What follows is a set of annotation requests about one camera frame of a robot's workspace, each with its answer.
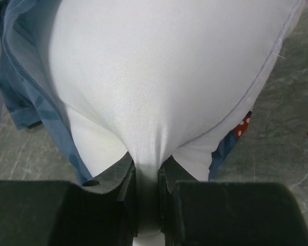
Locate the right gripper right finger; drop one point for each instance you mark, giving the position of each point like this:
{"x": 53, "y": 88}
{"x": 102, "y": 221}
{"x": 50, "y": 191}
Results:
{"x": 227, "y": 213}

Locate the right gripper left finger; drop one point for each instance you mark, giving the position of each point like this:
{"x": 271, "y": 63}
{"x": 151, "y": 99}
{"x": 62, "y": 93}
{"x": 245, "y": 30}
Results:
{"x": 102, "y": 211}

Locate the white pillow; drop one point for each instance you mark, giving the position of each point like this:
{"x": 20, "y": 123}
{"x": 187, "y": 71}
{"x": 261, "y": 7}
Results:
{"x": 247, "y": 37}

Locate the blue cartoon print pillowcase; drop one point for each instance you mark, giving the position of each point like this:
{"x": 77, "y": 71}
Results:
{"x": 23, "y": 84}

